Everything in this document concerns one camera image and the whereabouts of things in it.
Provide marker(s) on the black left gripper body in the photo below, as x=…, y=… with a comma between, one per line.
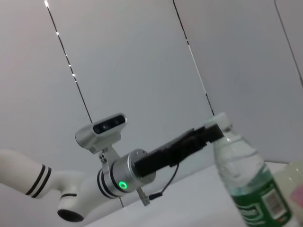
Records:
x=161, y=158

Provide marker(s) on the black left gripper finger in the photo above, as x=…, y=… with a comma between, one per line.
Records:
x=213, y=133

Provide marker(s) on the clear green-label water bottle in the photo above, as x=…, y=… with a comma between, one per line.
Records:
x=241, y=170

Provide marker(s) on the pink toy peach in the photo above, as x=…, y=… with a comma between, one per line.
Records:
x=298, y=194

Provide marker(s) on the green glass fruit plate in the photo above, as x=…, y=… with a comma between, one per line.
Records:
x=288, y=172

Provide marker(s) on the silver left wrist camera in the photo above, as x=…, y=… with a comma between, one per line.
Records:
x=104, y=127

